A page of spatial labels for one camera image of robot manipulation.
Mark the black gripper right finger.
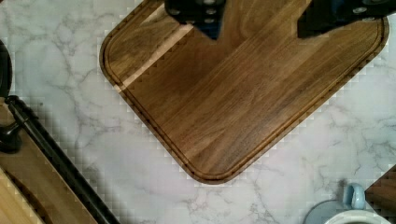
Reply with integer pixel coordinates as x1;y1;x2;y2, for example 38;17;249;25
297;0;396;38

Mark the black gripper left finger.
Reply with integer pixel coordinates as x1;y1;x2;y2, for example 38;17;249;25
164;0;226;40

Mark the light wooden drawer cabinet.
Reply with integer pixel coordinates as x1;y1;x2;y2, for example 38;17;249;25
0;96;99;224

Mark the dark wooden cutting board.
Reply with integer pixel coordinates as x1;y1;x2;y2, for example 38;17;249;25
100;0;389;184

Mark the dark wooden board corner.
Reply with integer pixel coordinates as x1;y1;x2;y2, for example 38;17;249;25
365;166;396;224

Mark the grey round coaster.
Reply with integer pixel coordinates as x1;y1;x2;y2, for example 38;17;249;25
304;200;346;224

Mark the light blue ceramic mug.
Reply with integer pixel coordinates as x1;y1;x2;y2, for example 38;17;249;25
324;183;391;224

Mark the black round object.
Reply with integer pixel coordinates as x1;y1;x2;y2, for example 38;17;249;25
0;41;12;98

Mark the black metal drawer handle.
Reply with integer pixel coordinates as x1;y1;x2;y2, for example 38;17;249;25
1;96;120;224

